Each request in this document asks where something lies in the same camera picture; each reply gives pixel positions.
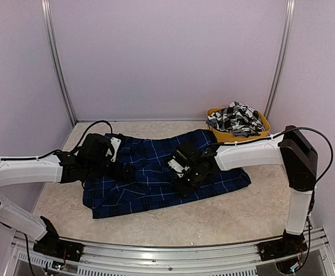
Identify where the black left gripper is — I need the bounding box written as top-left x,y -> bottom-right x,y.
87,158 -> 136,183

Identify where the yellow plastic basket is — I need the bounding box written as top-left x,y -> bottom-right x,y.
207,112 -> 271,143

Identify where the blue plaid long sleeve shirt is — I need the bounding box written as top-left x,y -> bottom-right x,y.
82,129 -> 251,219

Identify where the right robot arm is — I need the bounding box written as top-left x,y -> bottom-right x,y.
167,125 -> 318,255

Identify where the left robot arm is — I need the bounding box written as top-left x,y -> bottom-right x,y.
0,133 -> 135,256

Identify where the black white plaid shirt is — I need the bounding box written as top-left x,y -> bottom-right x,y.
206,101 -> 265,137

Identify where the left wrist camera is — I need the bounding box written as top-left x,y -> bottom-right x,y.
106,137 -> 125,163

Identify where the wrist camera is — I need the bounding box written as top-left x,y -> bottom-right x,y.
167,156 -> 190,178
106,137 -> 125,163

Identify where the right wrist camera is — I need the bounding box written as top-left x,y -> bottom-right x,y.
167,156 -> 190,178

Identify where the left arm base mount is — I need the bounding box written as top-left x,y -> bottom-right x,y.
33,216 -> 84,262

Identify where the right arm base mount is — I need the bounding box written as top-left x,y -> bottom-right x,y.
258,230 -> 308,261

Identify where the front aluminium rail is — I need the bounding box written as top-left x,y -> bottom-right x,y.
0,228 -> 335,275

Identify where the left aluminium frame post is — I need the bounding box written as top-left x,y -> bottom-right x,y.
41,0 -> 77,127

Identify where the aluminium frame post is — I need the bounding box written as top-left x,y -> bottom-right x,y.
41,0 -> 77,127
264,0 -> 296,119

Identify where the right aluminium frame post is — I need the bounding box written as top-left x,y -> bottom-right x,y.
264,0 -> 296,119

